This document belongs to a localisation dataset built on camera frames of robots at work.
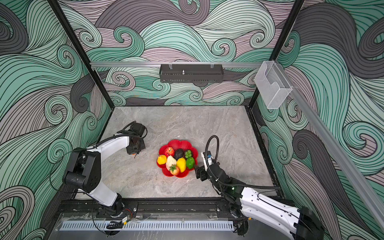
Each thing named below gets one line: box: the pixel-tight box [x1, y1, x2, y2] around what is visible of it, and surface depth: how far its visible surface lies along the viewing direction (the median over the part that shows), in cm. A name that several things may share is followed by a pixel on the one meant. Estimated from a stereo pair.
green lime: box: [186, 157, 195, 169], surface depth 85 cm
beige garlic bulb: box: [165, 155, 177, 171], surface depth 85 cm
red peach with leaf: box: [169, 164, 180, 176], surface depth 80 cm
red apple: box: [164, 146, 175, 157], surface depth 89 cm
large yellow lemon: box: [176, 157, 187, 173], surface depth 86 cm
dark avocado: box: [174, 148, 184, 161], surface depth 90 cm
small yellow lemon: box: [157, 153, 167, 165], surface depth 85 cm
